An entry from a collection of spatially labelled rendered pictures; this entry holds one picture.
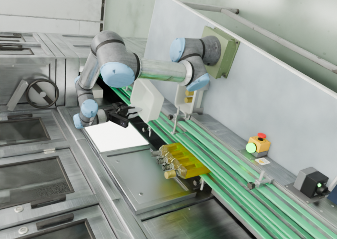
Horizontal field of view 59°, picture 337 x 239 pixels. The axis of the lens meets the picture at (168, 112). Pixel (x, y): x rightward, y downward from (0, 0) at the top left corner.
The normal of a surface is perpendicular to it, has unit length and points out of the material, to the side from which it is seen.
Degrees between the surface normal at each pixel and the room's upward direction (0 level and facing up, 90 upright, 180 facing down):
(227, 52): 90
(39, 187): 90
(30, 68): 90
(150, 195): 90
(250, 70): 0
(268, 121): 0
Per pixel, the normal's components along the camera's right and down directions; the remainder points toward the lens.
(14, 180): 0.17, -0.90
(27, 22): 0.52, 0.42
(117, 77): 0.19, 0.89
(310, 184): -0.84, 0.09
